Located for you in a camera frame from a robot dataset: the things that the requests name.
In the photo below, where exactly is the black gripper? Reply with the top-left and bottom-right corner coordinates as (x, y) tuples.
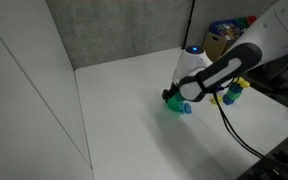
(161, 82), (180, 103)

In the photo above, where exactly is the green translucent plastic bowl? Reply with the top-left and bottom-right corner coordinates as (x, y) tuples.
(165, 92), (186, 114)

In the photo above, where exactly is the blue rubber toy figure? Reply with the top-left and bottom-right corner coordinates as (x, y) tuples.
(180, 101), (193, 115)

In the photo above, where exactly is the yellow spiky star toy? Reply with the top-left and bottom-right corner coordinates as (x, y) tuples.
(209, 94), (224, 105)

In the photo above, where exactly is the large blue toy block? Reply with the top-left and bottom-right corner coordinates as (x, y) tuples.
(222, 95), (237, 106)

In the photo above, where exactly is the green toy block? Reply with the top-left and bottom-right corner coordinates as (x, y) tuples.
(225, 89), (242, 100)

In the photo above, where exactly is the brown cardboard box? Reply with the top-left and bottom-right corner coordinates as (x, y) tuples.
(202, 31), (228, 63)

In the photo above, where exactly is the small blue toy block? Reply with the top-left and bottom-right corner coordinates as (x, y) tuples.
(229, 83), (244, 95)

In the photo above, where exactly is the yellow rubber toy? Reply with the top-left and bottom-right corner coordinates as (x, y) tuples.
(236, 77), (251, 89)

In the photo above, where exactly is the colourful printed toy box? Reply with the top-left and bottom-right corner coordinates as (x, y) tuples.
(207, 15), (258, 44)

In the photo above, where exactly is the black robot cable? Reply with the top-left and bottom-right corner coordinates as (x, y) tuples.
(212, 91), (288, 176)

